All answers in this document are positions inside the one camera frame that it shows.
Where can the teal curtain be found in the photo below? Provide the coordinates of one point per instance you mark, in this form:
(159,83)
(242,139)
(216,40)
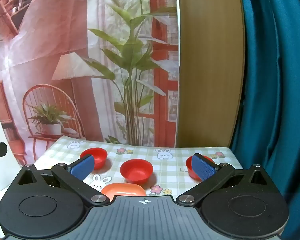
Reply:
(277,92)

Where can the orange oval plate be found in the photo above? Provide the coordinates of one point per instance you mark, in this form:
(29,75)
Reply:
(123,189)

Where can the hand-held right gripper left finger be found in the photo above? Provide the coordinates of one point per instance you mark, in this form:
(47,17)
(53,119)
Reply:
(83,168)

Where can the brown wooden panel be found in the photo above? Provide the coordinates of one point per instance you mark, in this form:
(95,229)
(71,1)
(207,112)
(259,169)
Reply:
(210,67)

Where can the green checked bunny tablecloth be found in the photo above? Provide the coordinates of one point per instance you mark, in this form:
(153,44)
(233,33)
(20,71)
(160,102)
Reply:
(170,175)

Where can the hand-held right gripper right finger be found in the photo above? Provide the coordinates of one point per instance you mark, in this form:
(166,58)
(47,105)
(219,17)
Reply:
(203,168)

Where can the red plastic bowl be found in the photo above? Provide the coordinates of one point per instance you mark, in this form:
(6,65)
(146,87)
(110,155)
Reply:
(136,171)
(100,156)
(189,167)

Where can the printed room scene wall tapestry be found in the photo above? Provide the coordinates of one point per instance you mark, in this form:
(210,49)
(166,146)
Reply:
(65,55)

